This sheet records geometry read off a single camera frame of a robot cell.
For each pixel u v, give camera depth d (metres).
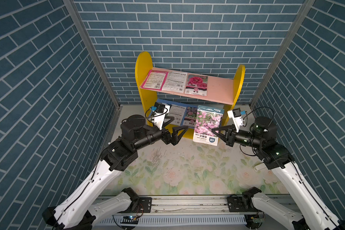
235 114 0.54
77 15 0.74
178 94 0.72
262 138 0.48
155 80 0.77
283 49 0.87
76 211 0.37
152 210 0.72
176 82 0.76
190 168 0.87
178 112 0.97
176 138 0.49
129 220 0.72
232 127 0.56
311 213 0.39
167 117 0.60
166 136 0.48
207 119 0.61
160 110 0.48
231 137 0.53
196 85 0.75
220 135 0.60
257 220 0.70
